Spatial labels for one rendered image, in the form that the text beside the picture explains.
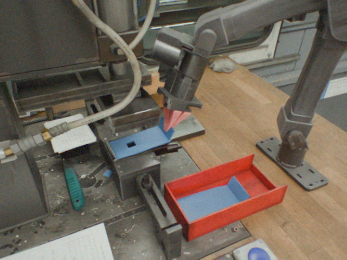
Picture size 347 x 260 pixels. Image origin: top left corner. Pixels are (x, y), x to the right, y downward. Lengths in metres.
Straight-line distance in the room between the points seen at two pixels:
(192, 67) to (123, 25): 0.18
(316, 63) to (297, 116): 0.13
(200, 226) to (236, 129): 0.41
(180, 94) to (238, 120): 0.36
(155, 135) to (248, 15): 0.34
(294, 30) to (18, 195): 1.41
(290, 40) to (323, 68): 1.01
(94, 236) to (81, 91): 0.30
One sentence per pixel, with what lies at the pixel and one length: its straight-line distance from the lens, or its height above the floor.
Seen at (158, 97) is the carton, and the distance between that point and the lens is 1.01.
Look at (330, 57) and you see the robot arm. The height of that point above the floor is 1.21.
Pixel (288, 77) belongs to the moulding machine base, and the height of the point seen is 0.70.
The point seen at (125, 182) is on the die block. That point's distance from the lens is 0.71.
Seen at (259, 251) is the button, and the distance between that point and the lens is 0.65.
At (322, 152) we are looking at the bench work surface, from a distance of 0.96.
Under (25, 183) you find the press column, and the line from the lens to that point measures 0.69.
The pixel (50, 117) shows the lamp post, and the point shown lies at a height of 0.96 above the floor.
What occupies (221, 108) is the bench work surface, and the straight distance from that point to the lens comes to 1.06.
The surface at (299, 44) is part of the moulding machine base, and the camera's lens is 1.78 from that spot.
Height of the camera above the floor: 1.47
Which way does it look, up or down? 38 degrees down
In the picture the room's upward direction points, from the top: straight up
